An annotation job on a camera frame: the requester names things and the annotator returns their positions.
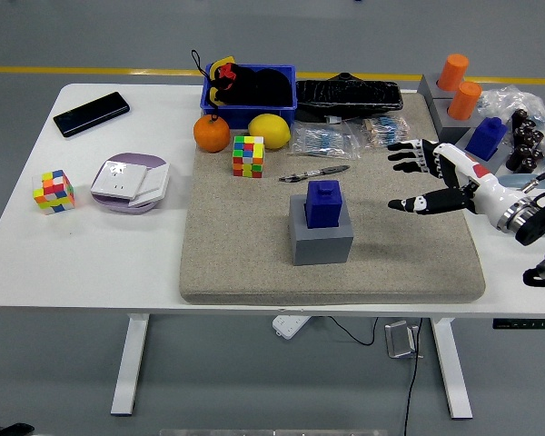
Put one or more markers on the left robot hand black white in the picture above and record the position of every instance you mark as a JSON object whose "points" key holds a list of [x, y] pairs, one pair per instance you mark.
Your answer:
{"points": [[9, 430]]}

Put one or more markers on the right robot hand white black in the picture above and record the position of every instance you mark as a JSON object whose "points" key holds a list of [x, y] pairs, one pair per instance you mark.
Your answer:
{"points": [[463, 163]]}

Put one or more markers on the blue square seal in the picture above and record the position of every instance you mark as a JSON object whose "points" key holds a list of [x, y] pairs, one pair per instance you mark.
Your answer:
{"points": [[486, 138], [322, 204]]}

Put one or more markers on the grey round-hole seal holder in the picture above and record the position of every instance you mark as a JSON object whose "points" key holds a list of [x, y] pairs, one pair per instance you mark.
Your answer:
{"points": [[429, 86], [449, 129]]}

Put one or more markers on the orange cylinder seal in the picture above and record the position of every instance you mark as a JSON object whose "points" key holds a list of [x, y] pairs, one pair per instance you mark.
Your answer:
{"points": [[464, 101], [453, 72]]}

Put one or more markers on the light blue plate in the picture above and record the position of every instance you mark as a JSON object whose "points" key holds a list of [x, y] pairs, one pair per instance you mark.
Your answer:
{"points": [[511, 181]]}

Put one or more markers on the pile of dark brown caps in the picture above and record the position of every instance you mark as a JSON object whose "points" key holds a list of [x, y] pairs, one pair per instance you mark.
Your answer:
{"points": [[524, 154]]}

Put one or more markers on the crumpled clear plastic bag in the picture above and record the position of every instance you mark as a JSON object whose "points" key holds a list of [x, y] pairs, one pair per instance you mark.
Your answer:
{"points": [[508, 97]]}

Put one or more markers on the clear bag of resistors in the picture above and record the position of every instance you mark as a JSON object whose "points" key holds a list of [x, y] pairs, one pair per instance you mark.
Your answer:
{"points": [[386, 129], [322, 141]]}

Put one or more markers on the black wrapped keyboard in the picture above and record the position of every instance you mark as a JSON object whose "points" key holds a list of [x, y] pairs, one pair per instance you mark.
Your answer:
{"points": [[345, 97]]}

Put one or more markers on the small white connector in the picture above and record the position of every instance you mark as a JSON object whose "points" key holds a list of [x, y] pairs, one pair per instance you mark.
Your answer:
{"points": [[333, 120]]}

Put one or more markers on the white table leg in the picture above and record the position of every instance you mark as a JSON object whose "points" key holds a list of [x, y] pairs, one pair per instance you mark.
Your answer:
{"points": [[129, 363], [452, 368]]}

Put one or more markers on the black silver pen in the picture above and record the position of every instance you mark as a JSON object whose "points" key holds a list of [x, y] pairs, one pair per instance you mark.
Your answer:
{"points": [[320, 171]]}

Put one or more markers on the black table control panel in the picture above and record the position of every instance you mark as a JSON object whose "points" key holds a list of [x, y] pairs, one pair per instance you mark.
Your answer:
{"points": [[527, 324]]}

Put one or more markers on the yellow lemon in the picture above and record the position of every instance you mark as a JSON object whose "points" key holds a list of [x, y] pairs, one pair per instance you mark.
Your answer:
{"points": [[269, 131]]}

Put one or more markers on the aligned colourful puzzle cube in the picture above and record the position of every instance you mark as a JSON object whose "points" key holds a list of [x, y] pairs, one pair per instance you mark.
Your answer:
{"points": [[248, 156]]}

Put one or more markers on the blue plastic bin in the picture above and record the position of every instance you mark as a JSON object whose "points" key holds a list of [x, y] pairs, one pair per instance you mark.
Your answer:
{"points": [[245, 115]]}

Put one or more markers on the white power strip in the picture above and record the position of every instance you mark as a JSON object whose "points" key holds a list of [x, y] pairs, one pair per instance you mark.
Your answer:
{"points": [[290, 326]]}

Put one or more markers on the twisted colourful puzzle cube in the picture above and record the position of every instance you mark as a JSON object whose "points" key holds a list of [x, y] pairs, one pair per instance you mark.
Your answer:
{"points": [[53, 193]]}

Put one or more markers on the grey-brown fabric mat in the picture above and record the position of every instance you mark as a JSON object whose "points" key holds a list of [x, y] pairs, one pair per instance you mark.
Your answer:
{"points": [[236, 254]]}

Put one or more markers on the orange fruit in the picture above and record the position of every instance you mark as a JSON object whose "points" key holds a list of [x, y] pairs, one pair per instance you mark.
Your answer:
{"points": [[212, 134]]}

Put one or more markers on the yellow black red gadget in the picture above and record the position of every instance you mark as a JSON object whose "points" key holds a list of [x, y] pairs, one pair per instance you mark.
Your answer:
{"points": [[218, 67]]}

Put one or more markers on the purple plate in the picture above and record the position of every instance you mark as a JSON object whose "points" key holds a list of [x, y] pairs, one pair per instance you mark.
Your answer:
{"points": [[131, 159]]}

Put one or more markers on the black smartphone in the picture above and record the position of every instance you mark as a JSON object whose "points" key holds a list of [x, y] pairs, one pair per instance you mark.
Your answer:
{"points": [[91, 114]]}

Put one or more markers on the silver metal bracket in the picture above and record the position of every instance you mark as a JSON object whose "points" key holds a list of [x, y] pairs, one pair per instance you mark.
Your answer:
{"points": [[399, 340]]}

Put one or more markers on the white wall socket panel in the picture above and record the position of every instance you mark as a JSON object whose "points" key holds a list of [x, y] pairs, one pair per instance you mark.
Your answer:
{"points": [[118, 179]]}

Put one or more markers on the white wall switch panel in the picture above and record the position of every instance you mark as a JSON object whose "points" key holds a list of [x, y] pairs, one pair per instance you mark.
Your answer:
{"points": [[154, 181]]}

